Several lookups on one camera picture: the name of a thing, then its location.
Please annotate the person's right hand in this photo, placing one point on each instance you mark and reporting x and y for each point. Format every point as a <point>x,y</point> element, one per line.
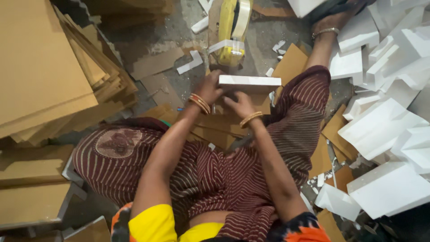
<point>242,106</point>

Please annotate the person's left hand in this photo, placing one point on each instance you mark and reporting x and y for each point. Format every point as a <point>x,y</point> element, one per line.
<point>207,88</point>

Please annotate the person's right fingers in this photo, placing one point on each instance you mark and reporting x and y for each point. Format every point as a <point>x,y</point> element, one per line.
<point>232,98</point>

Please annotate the person's left fingers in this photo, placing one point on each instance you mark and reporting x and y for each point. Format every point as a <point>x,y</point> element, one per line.
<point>219,79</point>

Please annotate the white foam block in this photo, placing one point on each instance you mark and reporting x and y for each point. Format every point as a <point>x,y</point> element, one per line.
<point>250,84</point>

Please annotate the single gold bangle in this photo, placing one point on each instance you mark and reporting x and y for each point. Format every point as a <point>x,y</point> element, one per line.
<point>251,118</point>

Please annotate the gold bangles pair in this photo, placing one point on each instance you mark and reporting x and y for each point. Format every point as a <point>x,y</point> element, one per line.
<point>200,103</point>

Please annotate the white angled foam scrap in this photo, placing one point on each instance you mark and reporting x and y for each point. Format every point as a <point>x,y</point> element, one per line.
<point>191,62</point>

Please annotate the yellow tape dispenser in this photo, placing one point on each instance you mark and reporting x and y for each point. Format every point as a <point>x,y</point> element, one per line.
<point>231,33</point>

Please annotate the white straight foam scrap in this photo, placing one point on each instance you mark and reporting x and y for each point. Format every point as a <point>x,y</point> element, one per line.
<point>200,25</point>

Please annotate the torn grey-brown cardboard scrap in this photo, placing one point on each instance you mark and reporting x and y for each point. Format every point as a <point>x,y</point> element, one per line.
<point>155,63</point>

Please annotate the brown square cardboard sheet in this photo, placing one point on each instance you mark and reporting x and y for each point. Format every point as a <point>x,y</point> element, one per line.
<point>289,64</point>

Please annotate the maroon striped garment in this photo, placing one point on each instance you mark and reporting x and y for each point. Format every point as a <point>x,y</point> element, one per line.
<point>208,178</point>

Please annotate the brown cardboard scraps heap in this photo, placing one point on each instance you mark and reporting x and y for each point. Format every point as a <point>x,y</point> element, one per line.
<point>337,134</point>

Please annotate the silver anklet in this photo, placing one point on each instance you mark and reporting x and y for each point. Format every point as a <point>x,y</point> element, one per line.
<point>325,32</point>

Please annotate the person's foot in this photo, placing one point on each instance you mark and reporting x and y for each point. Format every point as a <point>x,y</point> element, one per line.
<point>331,20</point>

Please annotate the black sandal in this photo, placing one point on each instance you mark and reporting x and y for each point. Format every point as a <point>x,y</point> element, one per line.
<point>331,8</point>

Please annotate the yellow orange black top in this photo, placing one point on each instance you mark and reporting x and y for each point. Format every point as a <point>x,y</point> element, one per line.
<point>154,223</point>

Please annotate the heap of white foam pieces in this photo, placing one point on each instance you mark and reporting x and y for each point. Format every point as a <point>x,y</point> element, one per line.
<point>386,100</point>

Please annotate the stack of brown cardboard sheets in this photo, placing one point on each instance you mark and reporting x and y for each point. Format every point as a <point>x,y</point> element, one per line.
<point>47,67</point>

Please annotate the stack of flat cardboard boxes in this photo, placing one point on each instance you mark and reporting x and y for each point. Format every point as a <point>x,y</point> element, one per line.
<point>32,198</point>

